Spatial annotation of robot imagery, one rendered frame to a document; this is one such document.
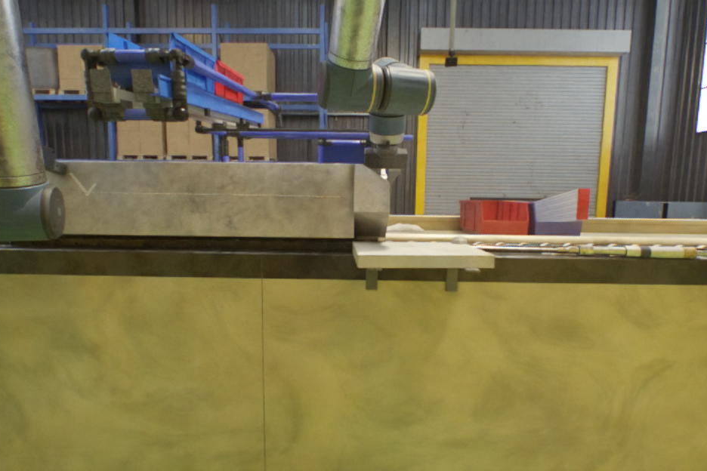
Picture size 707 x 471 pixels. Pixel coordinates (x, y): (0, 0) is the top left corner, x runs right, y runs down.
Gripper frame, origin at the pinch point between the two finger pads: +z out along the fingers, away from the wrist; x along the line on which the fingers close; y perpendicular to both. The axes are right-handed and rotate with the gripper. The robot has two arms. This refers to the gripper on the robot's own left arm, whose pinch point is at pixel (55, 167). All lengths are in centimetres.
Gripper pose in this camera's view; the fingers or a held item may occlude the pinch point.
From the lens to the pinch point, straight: 127.8
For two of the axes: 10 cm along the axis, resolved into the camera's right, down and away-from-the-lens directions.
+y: 0.2, -10.0, 0.6
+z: 0.1, 0.6, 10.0
